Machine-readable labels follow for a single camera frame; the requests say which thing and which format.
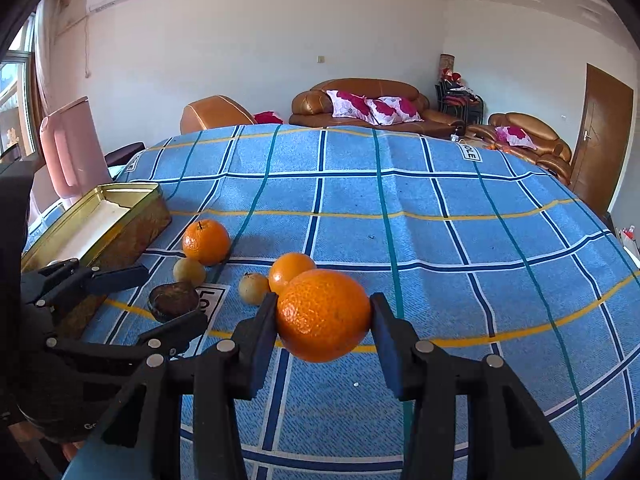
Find pink curtain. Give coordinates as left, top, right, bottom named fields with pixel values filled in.
left=32, top=0, right=68, bottom=126

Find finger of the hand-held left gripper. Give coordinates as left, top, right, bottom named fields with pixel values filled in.
left=45, top=310, right=208, bottom=361
left=20, top=258, right=150, bottom=311

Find blue checked tablecloth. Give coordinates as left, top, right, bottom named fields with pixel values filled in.
left=20, top=122, right=640, bottom=480

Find white red floral pillow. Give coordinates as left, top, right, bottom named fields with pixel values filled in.
left=326, top=90, right=376, bottom=121
left=495, top=126, right=535, bottom=148
left=367, top=96, right=423, bottom=125

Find small orange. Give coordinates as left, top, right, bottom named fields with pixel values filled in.
left=268, top=252, right=317, bottom=295

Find dark stool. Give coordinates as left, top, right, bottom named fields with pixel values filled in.
left=104, top=142, right=147, bottom=167

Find large orange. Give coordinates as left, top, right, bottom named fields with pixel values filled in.
left=276, top=268, right=373, bottom=363

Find brown wooden door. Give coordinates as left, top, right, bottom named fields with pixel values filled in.
left=570, top=62, right=635, bottom=218

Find pink electric kettle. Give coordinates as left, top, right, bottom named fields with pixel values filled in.
left=39, top=97, right=113, bottom=198

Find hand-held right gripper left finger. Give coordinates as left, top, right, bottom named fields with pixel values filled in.
left=65, top=291, right=280, bottom=480

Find window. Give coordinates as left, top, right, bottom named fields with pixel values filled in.
left=0, top=15, right=43, bottom=161

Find stacked dark chairs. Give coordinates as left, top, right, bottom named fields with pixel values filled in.
left=435, top=77, right=485, bottom=123

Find tan longan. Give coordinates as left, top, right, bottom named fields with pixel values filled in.
left=238, top=272, right=271, bottom=306
left=173, top=257, right=207, bottom=286

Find gold metal tin box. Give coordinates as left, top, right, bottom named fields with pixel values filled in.
left=21, top=182, right=173, bottom=342

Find brown leather sofa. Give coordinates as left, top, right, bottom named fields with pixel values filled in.
left=289, top=78, right=466, bottom=136

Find orange with stem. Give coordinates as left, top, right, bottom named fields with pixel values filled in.
left=181, top=219, right=232, bottom=267

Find brown leather armchair white piping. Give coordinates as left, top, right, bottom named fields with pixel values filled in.
left=180, top=95, right=257, bottom=135

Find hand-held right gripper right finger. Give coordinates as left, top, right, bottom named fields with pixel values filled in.
left=369, top=292, right=583, bottom=480

